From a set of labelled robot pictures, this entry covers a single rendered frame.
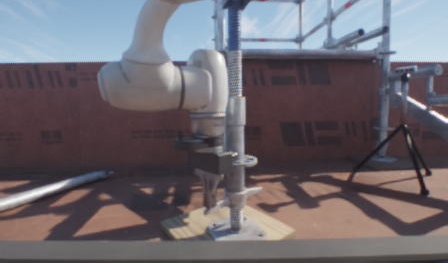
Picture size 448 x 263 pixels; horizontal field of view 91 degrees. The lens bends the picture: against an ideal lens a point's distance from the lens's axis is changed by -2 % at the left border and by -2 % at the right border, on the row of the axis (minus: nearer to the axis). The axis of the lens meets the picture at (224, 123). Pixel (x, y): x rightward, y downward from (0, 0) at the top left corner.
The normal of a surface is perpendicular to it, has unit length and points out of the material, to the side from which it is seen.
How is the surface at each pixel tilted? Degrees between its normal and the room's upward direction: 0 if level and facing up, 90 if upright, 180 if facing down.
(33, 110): 90
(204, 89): 92
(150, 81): 105
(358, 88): 90
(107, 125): 90
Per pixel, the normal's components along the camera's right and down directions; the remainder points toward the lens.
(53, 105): 0.05, 0.07
